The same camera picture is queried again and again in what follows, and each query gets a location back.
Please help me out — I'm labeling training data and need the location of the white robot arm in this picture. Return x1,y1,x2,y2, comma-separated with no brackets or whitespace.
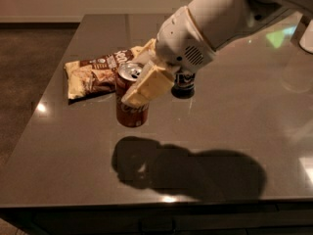
121,0,313,108

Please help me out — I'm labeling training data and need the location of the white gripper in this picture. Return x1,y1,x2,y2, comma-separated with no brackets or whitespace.
121,6,215,108

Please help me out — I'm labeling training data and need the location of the blue pepsi can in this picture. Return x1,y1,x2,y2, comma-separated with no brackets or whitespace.
171,71,196,99

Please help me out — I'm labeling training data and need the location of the brown sea salt chip bag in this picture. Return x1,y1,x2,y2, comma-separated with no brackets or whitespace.
64,46,143,100

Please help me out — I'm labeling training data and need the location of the red coke can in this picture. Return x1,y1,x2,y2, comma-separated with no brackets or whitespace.
115,63,149,127

